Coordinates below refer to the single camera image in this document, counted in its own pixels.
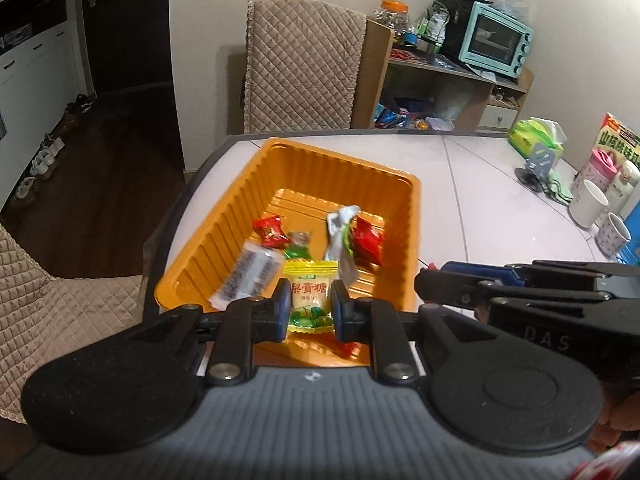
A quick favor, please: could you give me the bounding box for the green tissue box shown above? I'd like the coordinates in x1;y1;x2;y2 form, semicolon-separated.
507;116;568;158

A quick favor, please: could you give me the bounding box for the green snack bag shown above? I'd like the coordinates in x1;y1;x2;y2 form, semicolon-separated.
417;2;448;43

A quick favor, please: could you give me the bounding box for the large red snack packet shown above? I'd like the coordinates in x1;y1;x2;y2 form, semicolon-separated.
350;215;386;267

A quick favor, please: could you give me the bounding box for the red twist-wrapped candy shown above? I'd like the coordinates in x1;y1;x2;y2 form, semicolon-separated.
251;214;291;251

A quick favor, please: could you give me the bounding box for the beige quilted chair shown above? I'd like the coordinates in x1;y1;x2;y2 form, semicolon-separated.
243;0;368;135
0;222;146;423

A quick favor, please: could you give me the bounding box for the white bottle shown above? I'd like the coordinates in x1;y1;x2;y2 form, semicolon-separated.
609;160;640;206

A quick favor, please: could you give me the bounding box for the black white striped packet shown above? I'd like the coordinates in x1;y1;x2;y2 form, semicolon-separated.
209;240;283;311

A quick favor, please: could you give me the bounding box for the row of shoes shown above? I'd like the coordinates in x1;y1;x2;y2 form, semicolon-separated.
10;92;97;206

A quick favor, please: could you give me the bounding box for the green cloth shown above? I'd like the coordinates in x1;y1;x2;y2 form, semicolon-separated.
545;167;576;203

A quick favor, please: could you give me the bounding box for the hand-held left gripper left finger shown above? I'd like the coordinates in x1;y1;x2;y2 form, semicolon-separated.
117;279;293;387

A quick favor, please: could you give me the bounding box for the dark door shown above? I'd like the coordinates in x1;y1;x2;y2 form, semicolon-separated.
80;0;173;96

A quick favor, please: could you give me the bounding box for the person's right hand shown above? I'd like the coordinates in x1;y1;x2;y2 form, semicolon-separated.
585;389;640;456

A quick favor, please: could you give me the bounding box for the wooden shelf unit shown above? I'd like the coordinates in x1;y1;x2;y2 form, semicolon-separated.
350;17;535;133

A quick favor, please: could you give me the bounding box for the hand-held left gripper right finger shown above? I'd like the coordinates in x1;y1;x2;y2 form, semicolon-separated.
330;279;506;385

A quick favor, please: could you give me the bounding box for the green candy packet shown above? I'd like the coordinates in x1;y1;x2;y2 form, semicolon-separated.
284;231;313;262

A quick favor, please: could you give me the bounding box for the clear jar orange lid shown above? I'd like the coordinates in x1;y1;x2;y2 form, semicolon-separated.
377;0;411;36

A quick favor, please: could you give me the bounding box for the white cabinet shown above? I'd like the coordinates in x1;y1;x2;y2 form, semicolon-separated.
0;0;83;211

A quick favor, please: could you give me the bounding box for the grey phone stand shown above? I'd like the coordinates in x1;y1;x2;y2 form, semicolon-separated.
515;144;557;192

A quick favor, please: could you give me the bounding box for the teal toaster oven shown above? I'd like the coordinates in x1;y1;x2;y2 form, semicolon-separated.
438;0;535;81

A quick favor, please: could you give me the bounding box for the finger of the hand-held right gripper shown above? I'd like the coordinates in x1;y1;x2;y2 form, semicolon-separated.
414;267;608;311
440;259;640;291

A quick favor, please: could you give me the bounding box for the yellow candy packet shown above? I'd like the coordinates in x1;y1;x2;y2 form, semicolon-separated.
282;259;341;335

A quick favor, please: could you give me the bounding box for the silver foil snack packet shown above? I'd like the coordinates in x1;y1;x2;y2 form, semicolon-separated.
326;205;362;283

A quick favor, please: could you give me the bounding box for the red patterned clothing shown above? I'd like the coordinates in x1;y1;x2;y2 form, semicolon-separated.
570;442;640;480

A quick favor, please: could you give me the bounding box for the orange plastic tray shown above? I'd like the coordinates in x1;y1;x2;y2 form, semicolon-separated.
154;137;421;368

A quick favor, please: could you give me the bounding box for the white cup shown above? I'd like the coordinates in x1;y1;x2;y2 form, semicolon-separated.
568;179;611;228

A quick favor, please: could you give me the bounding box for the patterned mug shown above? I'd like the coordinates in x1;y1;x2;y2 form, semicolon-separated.
597;212;633;257

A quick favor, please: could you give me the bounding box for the green yellow box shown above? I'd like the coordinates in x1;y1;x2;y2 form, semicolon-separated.
595;112;640;171

